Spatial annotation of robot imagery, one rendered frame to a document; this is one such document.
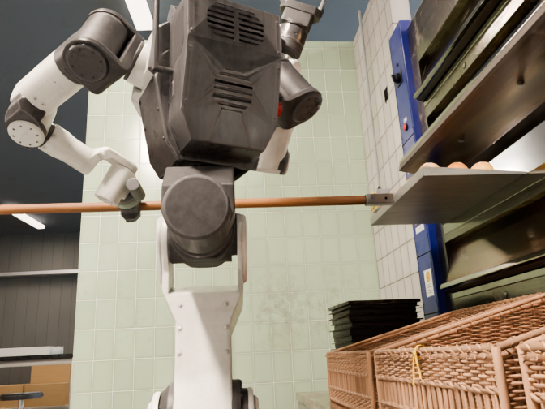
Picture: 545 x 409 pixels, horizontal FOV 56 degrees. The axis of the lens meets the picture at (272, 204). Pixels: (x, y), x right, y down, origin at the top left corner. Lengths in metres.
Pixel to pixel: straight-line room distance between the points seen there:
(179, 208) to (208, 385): 0.33
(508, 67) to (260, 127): 0.70
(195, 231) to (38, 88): 0.53
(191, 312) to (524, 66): 0.99
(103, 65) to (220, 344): 0.57
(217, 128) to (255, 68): 0.15
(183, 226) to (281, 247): 1.99
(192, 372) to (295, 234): 1.93
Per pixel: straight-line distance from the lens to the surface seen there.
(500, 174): 1.54
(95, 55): 1.06
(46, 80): 1.19
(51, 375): 9.44
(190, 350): 0.98
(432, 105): 2.15
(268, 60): 1.04
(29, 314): 10.42
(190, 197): 0.85
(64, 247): 10.39
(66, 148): 1.33
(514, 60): 1.42
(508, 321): 1.36
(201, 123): 0.96
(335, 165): 2.99
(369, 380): 1.29
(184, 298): 1.01
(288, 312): 2.76
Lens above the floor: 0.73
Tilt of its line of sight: 16 degrees up
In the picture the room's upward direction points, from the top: 3 degrees counter-clockwise
